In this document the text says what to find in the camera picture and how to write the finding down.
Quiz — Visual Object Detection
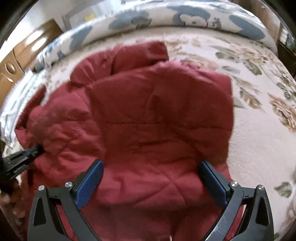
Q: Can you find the dark red quilted down coat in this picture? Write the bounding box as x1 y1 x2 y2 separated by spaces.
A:
15 42 233 240

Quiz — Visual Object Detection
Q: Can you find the person's left hand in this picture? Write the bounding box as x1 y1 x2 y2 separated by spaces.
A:
1 179 30 226

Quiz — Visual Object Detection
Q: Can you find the floral beige bed blanket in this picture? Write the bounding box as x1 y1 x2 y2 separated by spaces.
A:
0 25 296 241

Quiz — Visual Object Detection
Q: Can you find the grey striped pillow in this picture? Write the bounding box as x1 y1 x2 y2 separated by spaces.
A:
1 70 46 147

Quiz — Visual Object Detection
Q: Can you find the wooden headboard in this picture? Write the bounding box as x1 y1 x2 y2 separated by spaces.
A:
1 19 63 105

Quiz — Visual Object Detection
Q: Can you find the cluttered side shelf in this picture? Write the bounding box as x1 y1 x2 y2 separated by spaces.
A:
278 23 296 79

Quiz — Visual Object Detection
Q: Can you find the wooden wardrobe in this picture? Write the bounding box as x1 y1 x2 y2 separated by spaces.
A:
231 0 282 43

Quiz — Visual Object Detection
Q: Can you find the white blue patterned duvet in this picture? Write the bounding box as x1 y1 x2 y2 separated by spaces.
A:
34 1 278 72

